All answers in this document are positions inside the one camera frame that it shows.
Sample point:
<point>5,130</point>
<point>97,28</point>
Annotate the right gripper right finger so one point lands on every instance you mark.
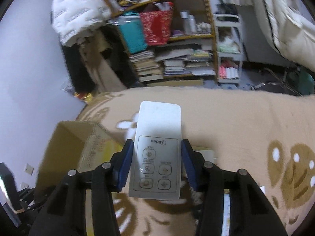
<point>233,203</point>

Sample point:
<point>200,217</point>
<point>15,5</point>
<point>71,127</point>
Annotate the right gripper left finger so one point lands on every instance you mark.
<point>64,211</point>

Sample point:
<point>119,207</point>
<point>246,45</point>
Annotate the cardboard box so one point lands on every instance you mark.
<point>74,145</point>

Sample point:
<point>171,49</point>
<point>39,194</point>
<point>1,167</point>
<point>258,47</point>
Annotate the white Midea remote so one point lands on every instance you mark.
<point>156,167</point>

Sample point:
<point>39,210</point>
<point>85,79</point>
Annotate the beige patterned blanket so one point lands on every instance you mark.
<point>270,135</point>

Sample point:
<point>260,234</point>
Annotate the black hanging coat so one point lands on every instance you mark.
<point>78,73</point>

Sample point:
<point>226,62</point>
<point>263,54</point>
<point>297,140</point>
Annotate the beige trench coat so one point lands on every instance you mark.
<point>98,67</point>

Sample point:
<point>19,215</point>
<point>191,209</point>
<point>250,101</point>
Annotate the stack of books left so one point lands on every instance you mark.
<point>145,66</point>

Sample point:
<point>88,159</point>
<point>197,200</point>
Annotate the stack of books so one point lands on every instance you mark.
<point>145,66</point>
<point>192,57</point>

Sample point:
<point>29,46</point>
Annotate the stack of books right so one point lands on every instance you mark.
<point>192,57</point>

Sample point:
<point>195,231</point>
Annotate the white trolley cart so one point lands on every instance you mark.
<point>229,48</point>

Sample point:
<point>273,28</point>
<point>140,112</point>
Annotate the wooden bookshelf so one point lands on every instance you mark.
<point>192,20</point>

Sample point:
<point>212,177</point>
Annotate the white puffer jacket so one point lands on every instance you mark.
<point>73,20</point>

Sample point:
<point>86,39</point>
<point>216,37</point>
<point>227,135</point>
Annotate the teal gift bag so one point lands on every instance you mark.
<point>131,29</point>

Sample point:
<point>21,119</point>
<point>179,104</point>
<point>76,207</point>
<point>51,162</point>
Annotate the red gift bag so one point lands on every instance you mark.
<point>156,20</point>

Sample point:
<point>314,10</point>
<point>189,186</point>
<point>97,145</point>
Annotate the lower wall socket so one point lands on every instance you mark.
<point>24,185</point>

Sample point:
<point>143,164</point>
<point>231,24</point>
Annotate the wall socket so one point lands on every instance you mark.
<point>24,185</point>
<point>29,169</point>

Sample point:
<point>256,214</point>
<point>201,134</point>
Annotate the upper wall socket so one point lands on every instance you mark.
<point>29,169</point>

